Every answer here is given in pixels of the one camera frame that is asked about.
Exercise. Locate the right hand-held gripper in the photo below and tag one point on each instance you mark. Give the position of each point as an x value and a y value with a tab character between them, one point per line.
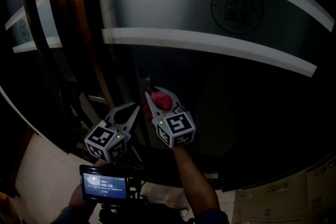
176	128

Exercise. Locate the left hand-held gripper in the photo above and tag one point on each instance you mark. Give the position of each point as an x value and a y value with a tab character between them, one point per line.
107	141

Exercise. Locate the pink cleaning cloth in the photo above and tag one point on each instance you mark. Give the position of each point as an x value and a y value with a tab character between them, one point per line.
162	101

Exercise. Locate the frosted band glass door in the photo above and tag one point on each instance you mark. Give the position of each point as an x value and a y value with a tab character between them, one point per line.
170	8
15	34

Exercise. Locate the person's right forearm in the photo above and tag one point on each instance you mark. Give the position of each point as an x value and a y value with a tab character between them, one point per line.
197	186

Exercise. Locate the person's left forearm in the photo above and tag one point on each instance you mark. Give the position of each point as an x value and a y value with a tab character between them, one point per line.
78	196

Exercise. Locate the small black monitor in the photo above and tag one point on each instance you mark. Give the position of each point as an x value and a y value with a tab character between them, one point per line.
103	183

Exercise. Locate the white shoe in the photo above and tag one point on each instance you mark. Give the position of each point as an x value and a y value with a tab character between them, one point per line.
184	212

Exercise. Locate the person's blue shirt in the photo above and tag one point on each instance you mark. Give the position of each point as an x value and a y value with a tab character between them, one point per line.
212	216

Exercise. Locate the white locker cabinet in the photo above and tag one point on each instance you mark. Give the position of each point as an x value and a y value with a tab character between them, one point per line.
275	199

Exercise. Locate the black monitor mount rig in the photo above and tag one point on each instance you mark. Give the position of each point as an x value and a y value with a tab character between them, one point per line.
110	213

